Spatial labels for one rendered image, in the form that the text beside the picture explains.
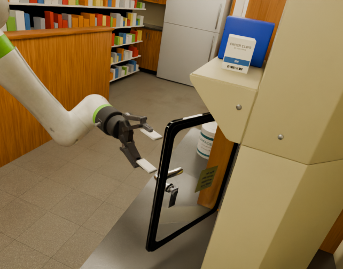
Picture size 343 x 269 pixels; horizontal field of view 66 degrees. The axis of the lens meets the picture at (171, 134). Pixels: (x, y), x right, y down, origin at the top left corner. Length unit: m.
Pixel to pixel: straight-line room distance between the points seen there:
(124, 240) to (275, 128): 0.60
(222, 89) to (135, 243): 0.59
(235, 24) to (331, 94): 0.27
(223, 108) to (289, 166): 0.15
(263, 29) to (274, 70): 0.20
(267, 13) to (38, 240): 1.93
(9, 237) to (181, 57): 4.46
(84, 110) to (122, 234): 0.44
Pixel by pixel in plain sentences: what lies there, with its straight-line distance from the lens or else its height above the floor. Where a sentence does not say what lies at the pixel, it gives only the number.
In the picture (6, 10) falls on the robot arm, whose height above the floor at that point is 1.53.
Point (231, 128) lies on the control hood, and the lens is 0.47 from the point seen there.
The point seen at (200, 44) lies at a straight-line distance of 5.51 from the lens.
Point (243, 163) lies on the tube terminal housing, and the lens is 0.49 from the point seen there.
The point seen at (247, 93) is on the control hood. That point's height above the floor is 1.50.
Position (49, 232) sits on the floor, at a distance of 2.20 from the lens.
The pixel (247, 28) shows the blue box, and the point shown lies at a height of 1.58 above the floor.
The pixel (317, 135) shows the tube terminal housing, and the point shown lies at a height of 1.46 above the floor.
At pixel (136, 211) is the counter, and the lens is 0.97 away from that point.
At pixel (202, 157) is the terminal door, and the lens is 0.70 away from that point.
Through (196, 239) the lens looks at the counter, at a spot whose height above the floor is 0.94.
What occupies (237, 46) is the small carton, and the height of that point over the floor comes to 1.55.
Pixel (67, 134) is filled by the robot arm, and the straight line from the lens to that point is 0.98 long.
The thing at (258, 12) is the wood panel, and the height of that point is 1.62.
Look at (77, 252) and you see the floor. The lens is 2.06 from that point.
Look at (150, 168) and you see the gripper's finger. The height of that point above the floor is 1.15.
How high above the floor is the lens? 1.62
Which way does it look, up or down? 27 degrees down
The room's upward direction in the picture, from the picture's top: 10 degrees clockwise
